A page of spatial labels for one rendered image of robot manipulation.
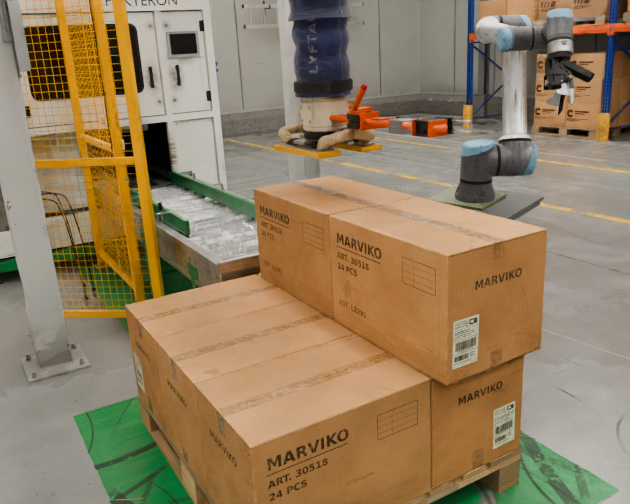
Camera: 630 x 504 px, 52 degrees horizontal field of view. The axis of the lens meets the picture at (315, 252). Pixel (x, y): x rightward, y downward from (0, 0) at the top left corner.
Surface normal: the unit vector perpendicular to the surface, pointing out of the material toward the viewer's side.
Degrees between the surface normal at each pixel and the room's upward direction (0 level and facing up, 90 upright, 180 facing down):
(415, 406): 90
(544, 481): 0
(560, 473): 0
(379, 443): 90
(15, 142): 88
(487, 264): 90
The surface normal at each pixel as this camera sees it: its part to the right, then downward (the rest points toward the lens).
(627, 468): -0.05, -0.95
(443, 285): -0.85, 0.20
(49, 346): 0.51, 0.23
